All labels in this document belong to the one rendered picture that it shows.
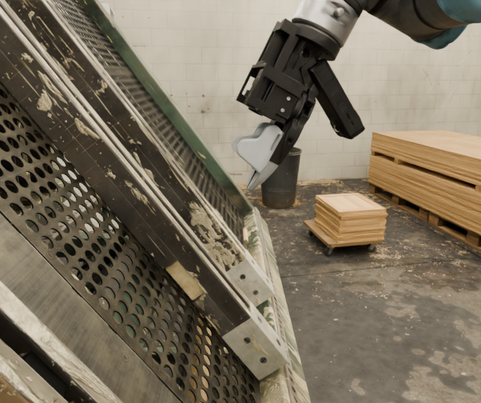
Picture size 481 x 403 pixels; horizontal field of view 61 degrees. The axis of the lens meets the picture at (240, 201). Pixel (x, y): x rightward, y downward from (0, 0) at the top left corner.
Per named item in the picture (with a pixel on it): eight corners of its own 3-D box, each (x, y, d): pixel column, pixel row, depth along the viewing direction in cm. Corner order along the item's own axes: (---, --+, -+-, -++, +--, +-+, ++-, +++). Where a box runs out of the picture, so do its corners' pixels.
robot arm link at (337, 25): (341, 25, 57) (371, 17, 49) (325, 56, 57) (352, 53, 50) (296, -5, 54) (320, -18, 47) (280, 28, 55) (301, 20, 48)
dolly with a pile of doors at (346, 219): (384, 253, 352) (389, 209, 340) (327, 259, 341) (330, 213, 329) (351, 229, 409) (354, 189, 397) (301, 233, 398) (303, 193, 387)
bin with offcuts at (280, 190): (306, 208, 473) (308, 152, 454) (263, 211, 463) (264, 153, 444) (292, 196, 521) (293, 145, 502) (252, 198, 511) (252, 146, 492)
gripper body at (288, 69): (232, 104, 57) (273, 21, 55) (284, 132, 59) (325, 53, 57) (244, 108, 50) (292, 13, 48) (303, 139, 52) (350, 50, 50)
